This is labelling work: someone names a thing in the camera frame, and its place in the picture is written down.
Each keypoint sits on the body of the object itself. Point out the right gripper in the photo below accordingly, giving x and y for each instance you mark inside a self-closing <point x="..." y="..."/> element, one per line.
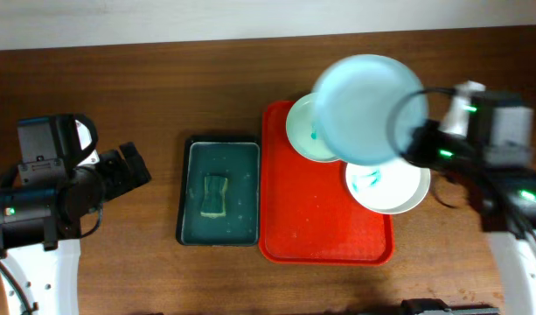
<point x="421" y="141"/>

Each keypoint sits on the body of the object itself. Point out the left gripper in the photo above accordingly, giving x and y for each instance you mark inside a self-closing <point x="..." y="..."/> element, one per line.
<point x="126" y="181"/>

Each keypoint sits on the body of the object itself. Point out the white plate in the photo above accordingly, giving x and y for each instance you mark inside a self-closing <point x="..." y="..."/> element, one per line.
<point x="391" y="188"/>

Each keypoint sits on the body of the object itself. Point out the light blue plate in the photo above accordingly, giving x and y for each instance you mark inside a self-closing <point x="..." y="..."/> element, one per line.
<point x="354" y="99"/>

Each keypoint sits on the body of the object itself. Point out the green yellow sponge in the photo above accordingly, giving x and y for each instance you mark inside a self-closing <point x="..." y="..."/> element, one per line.
<point x="214" y="201"/>

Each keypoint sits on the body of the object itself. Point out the mint green plate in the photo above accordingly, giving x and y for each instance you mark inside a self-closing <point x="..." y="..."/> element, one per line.
<point x="302" y="133"/>

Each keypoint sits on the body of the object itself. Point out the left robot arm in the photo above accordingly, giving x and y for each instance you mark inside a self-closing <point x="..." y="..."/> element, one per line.
<point x="60" y="178"/>

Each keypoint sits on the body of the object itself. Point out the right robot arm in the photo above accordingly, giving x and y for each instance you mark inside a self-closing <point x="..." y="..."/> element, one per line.
<point x="483" y="144"/>

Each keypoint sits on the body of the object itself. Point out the dark green water tray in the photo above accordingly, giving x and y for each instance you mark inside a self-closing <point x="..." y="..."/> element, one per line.
<point x="237" y="158"/>

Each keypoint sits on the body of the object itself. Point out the red plastic tray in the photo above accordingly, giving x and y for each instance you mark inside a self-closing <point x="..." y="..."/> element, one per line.
<point x="307" y="215"/>

